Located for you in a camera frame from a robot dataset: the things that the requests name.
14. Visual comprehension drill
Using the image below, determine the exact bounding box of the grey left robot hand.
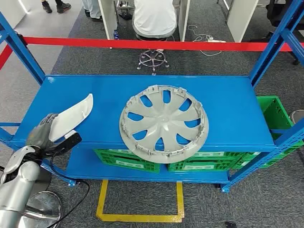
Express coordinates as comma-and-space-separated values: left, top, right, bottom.
26, 113, 60, 151

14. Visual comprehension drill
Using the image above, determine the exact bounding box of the white curved car trim part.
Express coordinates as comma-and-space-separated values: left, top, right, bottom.
48, 93, 94, 143

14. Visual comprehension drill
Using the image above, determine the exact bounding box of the blue metal shelf rack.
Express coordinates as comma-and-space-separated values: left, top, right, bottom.
0, 0, 304, 193

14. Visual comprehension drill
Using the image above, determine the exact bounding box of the chrome barrier stanchion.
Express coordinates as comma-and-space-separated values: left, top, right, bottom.
23, 191, 63, 228

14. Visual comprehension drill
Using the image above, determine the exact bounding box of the red barrier belt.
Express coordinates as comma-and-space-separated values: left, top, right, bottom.
22, 36, 304, 53
0, 44, 14, 70

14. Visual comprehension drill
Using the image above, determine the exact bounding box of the green plastic crate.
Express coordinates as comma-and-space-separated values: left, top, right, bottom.
234, 95, 304, 171
167, 152, 243, 173
94, 148, 161, 174

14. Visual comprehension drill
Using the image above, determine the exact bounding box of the standing person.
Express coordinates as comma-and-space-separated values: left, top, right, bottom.
81, 0, 103, 23
41, 0, 72, 14

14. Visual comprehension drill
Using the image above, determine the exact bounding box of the white desk panel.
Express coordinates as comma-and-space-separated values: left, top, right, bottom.
97, 0, 119, 40
226, 0, 259, 43
178, 0, 191, 42

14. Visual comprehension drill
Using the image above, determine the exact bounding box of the grey plastic wheel cover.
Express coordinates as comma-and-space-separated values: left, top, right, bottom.
118, 85, 210, 164

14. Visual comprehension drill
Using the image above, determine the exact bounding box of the chrome stool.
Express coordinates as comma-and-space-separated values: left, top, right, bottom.
137, 48, 170, 76

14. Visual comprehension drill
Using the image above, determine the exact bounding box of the seated person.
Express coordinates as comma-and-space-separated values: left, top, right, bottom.
131, 0, 178, 40

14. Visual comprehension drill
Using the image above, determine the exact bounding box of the white power strip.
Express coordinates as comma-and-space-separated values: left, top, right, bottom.
206, 36, 226, 44

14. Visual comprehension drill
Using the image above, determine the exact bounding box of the black office chair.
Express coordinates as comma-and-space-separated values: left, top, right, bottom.
266, 0, 300, 66

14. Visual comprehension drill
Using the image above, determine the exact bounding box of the chrome stanchion base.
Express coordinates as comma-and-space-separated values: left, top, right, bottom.
289, 109, 304, 125

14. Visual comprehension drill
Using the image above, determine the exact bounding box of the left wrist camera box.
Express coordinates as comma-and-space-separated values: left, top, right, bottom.
44, 130, 83, 157

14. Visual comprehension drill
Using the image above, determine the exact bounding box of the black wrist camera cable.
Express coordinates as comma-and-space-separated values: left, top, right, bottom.
48, 148, 91, 228

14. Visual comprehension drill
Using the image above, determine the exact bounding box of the white power cable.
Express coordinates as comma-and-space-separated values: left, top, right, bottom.
187, 25, 223, 57

